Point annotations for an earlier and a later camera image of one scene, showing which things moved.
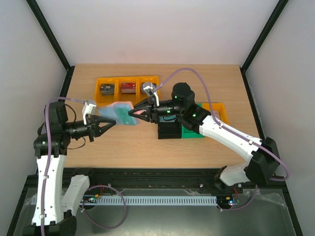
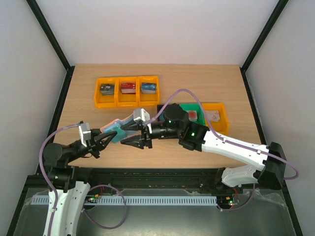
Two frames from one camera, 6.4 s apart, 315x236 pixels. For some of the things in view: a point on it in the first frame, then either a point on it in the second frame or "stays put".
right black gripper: [152, 112] → [146, 134]
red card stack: [128, 88] stays put
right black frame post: [272, 20] stays put
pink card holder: [119, 111] → [120, 123]
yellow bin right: [141, 95] stays put
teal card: [125, 118] → [120, 133]
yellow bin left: [106, 91] stays put
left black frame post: [54, 43] stays put
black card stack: [107, 89] stays put
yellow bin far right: [219, 107] stays put
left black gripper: [93, 125] → [99, 143]
